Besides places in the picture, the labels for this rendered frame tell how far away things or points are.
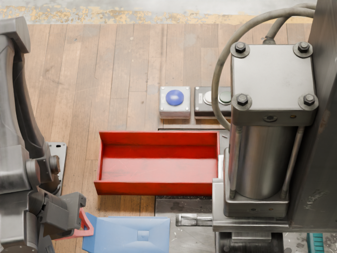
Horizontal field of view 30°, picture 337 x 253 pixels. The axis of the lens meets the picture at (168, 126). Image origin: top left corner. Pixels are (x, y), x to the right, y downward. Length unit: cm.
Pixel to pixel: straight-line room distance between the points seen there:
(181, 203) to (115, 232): 18
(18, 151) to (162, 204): 42
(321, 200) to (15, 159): 44
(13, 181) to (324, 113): 50
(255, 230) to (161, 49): 64
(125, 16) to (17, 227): 190
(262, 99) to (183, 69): 79
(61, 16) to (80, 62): 134
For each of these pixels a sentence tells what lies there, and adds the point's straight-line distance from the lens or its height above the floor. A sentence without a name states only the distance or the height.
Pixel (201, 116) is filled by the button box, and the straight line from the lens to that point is 138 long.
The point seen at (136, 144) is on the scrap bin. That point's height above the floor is 91.
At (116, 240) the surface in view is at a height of 99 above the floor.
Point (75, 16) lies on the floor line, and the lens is 281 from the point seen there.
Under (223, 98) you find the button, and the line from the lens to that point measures 137.
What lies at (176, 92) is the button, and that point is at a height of 94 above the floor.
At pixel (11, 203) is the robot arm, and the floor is 120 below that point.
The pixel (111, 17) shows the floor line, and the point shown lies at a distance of 278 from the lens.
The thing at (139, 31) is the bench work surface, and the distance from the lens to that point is 153.
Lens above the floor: 207
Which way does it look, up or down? 58 degrees down
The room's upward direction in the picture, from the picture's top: 5 degrees counter-clockwise
